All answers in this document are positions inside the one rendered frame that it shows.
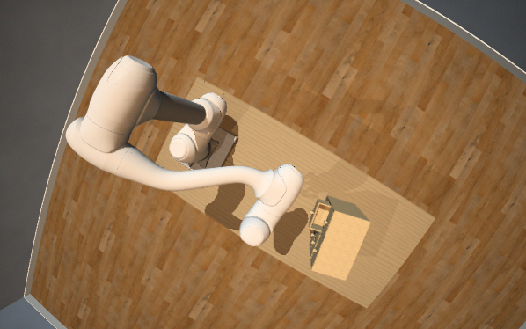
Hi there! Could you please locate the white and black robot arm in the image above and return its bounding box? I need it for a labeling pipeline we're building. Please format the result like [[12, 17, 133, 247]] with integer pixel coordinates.
[[66, 55, 303, 246]]

